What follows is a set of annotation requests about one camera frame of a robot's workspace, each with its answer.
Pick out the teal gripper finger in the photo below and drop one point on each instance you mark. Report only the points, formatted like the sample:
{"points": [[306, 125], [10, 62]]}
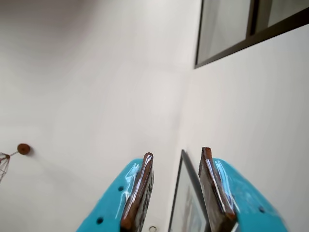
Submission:
{"points": [[246, 203], [113, 200]]}

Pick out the small round ceiling fixture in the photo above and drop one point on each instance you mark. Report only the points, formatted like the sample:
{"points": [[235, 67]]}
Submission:
{"points": [[152, 228]]}

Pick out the brown ceiling rose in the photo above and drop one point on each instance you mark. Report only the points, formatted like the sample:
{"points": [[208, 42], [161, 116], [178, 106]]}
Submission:
{"points": [[23, 148]]}

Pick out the dark framed window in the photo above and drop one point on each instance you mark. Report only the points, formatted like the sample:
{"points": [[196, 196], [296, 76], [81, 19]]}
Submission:
{"points": [[241, 43]]}

